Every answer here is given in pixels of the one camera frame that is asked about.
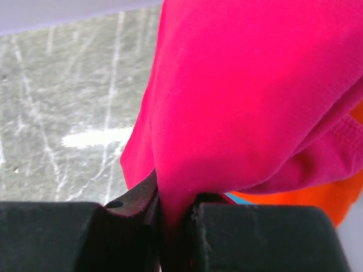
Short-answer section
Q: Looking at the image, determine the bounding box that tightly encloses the magenta t-shirt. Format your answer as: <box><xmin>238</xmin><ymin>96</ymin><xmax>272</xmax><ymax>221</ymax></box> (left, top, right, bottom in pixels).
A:
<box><xmin>119</xmin><ymin>0</ymin><xmax>363</xmax><ymax>272</ymax></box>

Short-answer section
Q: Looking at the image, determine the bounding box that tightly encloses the teal folded t-shirt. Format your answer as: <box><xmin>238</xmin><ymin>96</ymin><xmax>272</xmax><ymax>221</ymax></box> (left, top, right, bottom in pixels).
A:
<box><xmin>224</xmin><ymin>193</ymin><xmax>253</xmax><ymax>205</ymax></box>

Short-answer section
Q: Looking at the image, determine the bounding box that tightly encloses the orange folded t-shirt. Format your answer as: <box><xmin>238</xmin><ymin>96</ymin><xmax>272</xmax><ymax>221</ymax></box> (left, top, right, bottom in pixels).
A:
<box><xmin>231</xmin><ymin>103</ymin><xmax>362</xmax><ymax>226</ymax></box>

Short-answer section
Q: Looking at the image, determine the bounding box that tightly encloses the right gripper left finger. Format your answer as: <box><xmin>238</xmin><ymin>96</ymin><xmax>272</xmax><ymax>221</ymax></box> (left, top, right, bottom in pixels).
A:
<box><xmin>1</xmin><ymin>172</ymin><xmax>159</xmax><ymax>271</ymax></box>

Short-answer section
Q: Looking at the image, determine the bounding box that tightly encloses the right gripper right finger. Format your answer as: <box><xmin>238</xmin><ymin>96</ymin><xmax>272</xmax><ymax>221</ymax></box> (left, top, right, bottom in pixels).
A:
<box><xmin>187</xmin><ymin>194</ymin><xmax>351</xmax><ymax>272</ymax></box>

